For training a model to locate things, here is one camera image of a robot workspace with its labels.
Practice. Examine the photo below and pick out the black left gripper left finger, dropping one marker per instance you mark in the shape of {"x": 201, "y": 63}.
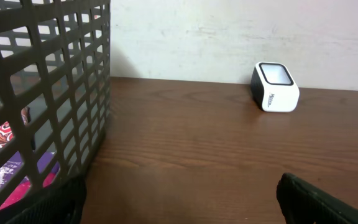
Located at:
{"x": 63, "y": 204}

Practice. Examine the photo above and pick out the orange chocolate bar wrapper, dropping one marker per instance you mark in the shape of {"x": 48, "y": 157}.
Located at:
{"x": 6, "y": 133}

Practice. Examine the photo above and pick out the white barcode scanner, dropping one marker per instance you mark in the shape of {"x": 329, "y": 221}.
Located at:
{"x": 273, "y": 88}

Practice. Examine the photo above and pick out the dark grey plastic basket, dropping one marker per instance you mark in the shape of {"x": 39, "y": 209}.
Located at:
{"x": 54, "y": 58}

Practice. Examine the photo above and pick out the purple red snack packet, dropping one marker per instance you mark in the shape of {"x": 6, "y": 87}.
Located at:
{"x": 13, "y": 165}

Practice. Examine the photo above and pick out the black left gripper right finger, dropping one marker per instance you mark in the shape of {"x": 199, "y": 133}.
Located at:
{"x": 301, "y": 202}

